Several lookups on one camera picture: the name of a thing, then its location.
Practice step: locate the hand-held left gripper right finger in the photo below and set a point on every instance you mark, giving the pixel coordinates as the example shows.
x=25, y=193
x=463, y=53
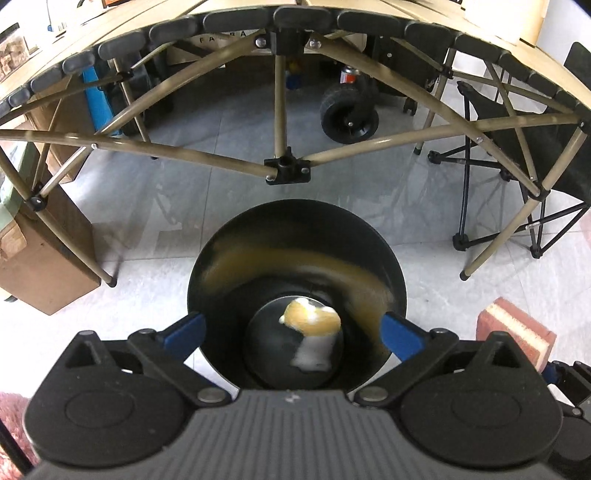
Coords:
x=401, y=337

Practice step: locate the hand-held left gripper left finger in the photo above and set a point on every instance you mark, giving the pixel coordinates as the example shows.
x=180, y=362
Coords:
x=184, y=333

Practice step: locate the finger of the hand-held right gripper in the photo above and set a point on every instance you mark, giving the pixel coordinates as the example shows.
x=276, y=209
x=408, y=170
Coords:
x=568, y=376

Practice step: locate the yellow and white plush toy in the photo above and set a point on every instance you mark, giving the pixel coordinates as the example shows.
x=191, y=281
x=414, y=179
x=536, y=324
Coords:
x=314, y=323

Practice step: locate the black round trash bin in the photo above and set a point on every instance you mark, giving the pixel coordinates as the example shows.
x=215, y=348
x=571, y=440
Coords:
x=295, y=240

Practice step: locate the pink and white sponge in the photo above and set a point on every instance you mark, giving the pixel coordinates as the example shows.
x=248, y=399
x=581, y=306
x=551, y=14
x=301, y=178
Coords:
x=512, y=323

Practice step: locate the large brown cardboard box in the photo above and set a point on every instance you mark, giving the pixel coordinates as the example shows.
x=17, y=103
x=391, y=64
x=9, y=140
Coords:
x=46, y=272

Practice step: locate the green plastic bin liner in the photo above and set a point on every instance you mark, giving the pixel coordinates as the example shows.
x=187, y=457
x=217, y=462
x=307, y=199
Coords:
x=9, y=203

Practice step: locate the tan folding slat table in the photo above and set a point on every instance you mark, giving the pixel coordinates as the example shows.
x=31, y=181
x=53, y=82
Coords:
x=281, y=115

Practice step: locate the blue rolled mat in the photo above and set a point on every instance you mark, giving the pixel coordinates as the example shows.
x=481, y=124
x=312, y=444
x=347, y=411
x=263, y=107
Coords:
x=99, y=106

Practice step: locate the black folding camp chair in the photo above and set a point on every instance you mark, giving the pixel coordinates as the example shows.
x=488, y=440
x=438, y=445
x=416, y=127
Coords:
x=489, y=106

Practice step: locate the red and white gas canister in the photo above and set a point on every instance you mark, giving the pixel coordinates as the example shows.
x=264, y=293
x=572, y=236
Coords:
x=349, y=74

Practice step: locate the clear jar of brown snacks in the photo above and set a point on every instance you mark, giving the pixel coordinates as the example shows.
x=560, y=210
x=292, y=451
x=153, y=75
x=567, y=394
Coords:
x=5, y=60

